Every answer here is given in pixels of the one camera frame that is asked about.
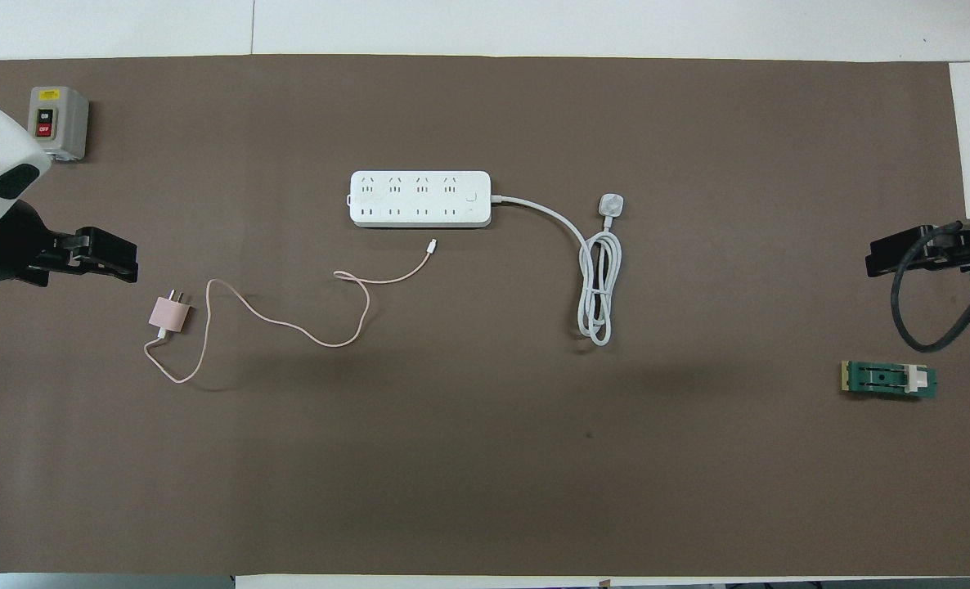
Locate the grey on-off switch box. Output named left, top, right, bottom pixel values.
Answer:
left=28, top=86, right=90, bottom=162

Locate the white power strip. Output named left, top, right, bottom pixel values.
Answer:
left=348, top=170, right=492, bottom=229

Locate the pink charging cable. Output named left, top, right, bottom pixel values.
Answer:
left=144, top=239, right=438, bottom=385

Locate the white power cord with plug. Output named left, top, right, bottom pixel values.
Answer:
left=489, top=193, right=626, bottom=347

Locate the pink charger adapter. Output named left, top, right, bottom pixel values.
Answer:
left=149, top=288, right=194, bottom=338

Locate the brown table mat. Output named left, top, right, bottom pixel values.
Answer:
left=0, top=55, right=970, bottom=578

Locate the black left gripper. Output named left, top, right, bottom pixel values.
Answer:
left=0, top=200, right=138, bottom=287

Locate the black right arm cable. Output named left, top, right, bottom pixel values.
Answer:
left=891, top=221, right=970, bottom=354

